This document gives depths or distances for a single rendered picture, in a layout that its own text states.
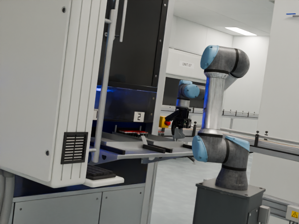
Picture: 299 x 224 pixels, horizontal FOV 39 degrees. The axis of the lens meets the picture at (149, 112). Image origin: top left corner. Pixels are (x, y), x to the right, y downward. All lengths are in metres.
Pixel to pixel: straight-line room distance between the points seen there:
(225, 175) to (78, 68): 0.87
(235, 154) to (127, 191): 0.88
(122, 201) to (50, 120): 1.19
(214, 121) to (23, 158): 0.84
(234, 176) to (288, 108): 1.77
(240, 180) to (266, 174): 1.78
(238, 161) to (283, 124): 1.75
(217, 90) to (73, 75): 0.71
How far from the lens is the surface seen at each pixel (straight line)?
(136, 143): 2.18
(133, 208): 2.68
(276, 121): 3.70
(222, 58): 1.93
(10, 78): 1.71
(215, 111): 1.92
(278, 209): 3.09
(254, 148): 3.09
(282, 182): 3.69
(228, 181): 1.96
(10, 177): 1.79
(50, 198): 2.25
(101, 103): 1.64
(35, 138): 1.57
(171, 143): 2.40
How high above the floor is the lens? 1.19
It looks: 3 degrees down
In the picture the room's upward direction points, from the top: 7 degrees clockwise
